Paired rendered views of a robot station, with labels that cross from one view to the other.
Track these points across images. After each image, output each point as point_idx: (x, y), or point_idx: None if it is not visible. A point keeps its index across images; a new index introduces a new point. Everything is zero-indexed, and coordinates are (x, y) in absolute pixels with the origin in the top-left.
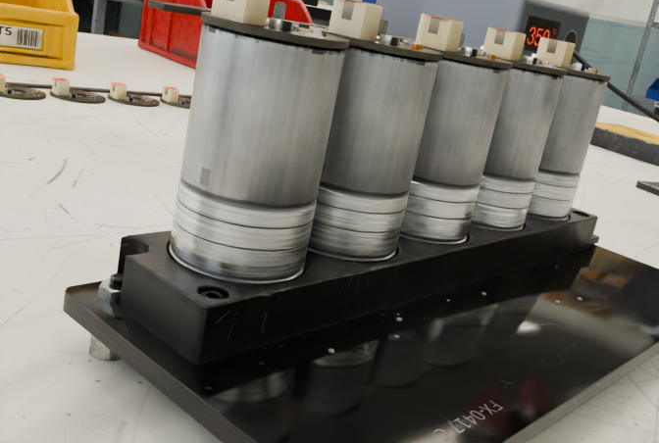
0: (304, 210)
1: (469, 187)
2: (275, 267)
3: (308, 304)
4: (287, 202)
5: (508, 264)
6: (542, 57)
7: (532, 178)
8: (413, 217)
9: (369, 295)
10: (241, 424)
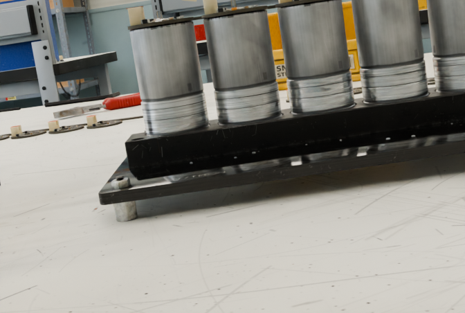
0: (176, 99)
1: (320, 76)
2: (167, 127)
3: (189, 144)
4: (163, 96)
5: (391, 124)
6: None
7: (400, 63)
8: (293, 100)
9: (236, 141)
10: (111, 179)
